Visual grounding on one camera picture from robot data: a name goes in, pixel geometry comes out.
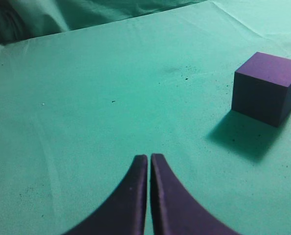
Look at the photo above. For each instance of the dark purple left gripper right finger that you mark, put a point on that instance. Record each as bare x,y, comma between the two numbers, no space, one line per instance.
174,210

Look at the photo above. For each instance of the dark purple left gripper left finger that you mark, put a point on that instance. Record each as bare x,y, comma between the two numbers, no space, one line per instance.
124,211

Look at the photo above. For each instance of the dark purple cube block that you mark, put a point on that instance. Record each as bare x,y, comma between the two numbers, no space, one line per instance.
262,88

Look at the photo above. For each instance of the green backdrop cloth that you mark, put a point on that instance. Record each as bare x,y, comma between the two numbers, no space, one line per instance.
25,19

